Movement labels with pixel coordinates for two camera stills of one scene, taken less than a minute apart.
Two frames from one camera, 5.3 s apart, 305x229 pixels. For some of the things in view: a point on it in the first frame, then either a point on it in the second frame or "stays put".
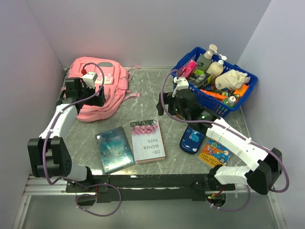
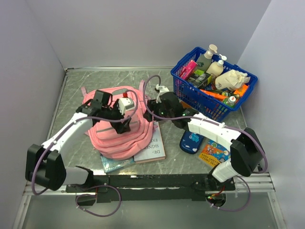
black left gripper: [98, 100] -> [121, 128]
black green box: [198, 78] stays put
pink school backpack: [116, 78] -> [127, 145]
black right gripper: [168, 99] -> [153, 105]
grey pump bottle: [204, 60] stays put
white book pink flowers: [147, 141] stays put
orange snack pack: [241, 90] stays put
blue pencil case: [191, 140] stays put
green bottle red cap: [230, 101] stays put
